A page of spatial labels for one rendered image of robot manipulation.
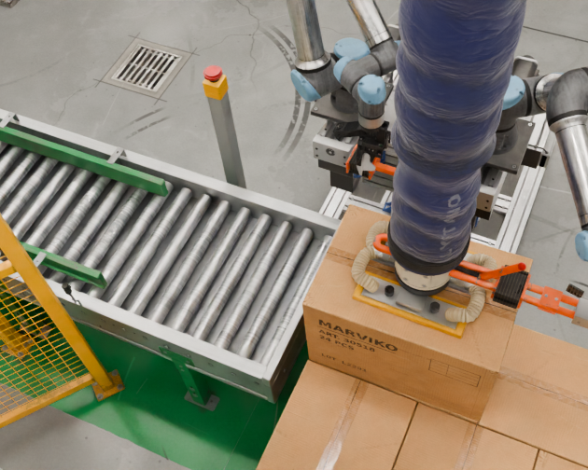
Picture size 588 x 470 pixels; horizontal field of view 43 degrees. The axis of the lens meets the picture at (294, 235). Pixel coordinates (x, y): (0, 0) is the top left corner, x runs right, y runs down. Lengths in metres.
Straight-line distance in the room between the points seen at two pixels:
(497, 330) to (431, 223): 0.50
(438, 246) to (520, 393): 0.82
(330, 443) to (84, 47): 2.97
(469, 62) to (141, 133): 2.83
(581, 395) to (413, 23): 1.58
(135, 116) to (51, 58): 0.74
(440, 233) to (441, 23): 0.66
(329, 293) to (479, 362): 0.48
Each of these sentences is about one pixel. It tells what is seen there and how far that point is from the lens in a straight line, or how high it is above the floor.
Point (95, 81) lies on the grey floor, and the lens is 4.44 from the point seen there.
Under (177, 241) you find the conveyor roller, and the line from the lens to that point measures 2.93.
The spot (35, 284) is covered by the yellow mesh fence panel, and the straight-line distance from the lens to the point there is 2.58.
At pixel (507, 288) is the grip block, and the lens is 2.16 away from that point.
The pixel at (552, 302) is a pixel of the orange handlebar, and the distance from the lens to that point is 2.17.
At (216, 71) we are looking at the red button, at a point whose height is 1.04.
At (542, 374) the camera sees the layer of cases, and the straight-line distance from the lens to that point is 2.68.
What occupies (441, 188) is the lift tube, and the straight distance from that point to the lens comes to 1.77.
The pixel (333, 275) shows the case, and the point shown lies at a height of 0.94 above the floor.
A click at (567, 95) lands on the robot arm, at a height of 1.55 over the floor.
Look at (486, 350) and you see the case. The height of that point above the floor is 0.94.
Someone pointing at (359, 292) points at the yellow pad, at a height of 0.96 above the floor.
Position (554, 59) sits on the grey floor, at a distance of 4.41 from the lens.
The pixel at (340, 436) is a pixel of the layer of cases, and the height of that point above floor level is 0.54.
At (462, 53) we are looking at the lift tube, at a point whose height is 1.96.
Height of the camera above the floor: 2.93
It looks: 56 degrees down
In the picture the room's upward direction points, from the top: 7 degrees counter-clockwise
